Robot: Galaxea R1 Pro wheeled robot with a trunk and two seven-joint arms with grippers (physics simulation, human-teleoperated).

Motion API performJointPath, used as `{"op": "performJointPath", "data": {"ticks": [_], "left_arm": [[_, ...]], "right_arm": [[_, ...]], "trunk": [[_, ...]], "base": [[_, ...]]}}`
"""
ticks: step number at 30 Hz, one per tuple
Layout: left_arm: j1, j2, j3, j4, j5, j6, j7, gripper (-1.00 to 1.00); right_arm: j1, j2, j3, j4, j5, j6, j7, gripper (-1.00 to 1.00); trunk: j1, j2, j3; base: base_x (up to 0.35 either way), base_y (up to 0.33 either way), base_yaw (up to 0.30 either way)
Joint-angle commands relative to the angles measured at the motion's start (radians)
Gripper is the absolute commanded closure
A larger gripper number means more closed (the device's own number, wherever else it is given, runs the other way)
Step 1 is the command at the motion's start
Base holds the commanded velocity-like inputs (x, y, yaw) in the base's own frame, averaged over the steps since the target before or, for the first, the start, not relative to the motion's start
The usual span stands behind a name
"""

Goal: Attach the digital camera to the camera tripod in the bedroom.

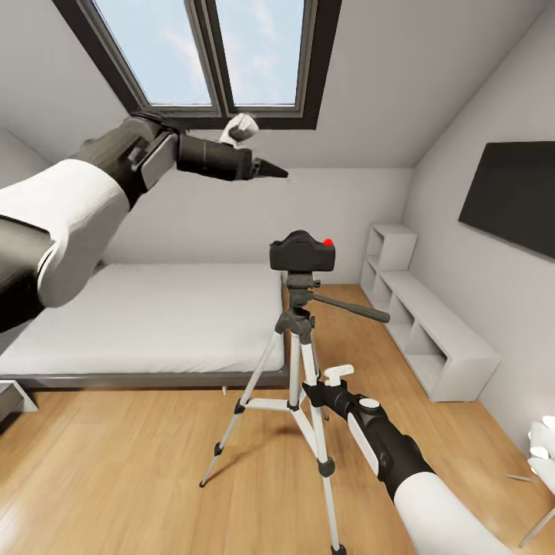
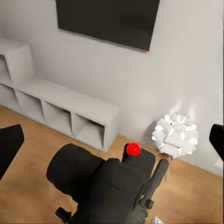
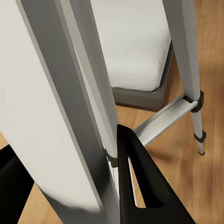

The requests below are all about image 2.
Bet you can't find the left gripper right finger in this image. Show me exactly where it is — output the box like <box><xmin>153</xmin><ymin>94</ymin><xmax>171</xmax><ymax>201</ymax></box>
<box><xmin>209</xmin><ymin>124</ymin><xmax>224</xmax><ymax>162</ymax></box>

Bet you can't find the camera tripod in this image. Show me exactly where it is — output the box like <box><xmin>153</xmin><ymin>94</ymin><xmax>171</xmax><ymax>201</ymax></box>
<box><xmin>56</xmin><ymin>159</ymin><xmax>169</xmax><ymax>224</ymax></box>

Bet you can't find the digital camera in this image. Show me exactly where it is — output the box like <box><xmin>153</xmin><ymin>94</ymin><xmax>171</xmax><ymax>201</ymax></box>
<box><xmin>47</xmin><ymin>142</ymin><xmax>156</xmax><ymax>224</ymax></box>

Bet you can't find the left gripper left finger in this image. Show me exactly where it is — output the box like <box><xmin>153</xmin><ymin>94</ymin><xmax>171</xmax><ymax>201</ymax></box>
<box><xmin>0</xmin><ymin>124</ymin><xmax>24</xmax><ymax>180</ymax></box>

